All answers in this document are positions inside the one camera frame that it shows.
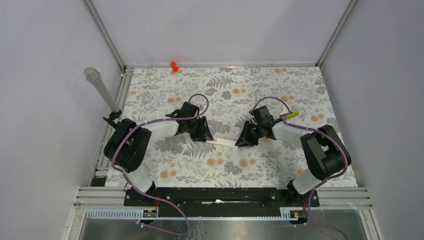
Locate floral patterned table mat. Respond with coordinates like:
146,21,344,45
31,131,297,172
122,67,338,188

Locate red plastic piece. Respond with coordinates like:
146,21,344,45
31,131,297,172
170,61,179,72

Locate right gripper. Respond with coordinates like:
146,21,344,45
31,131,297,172
234,121,263,149

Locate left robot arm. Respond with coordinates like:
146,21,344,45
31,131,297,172
103,113,214,206

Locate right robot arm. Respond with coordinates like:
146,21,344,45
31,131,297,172
235,116,352,206

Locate microphone on black tripod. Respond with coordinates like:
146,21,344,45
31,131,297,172
83,66,122,129

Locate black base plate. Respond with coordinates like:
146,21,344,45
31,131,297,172
123,187,320,218

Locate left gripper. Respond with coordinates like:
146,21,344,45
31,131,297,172
187,117,213,143

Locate white remote control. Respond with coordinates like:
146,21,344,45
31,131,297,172
206,138,237,148

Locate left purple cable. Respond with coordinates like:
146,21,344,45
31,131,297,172
110,93,210,200

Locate white purple green block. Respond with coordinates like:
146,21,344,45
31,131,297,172
280,111,299,120

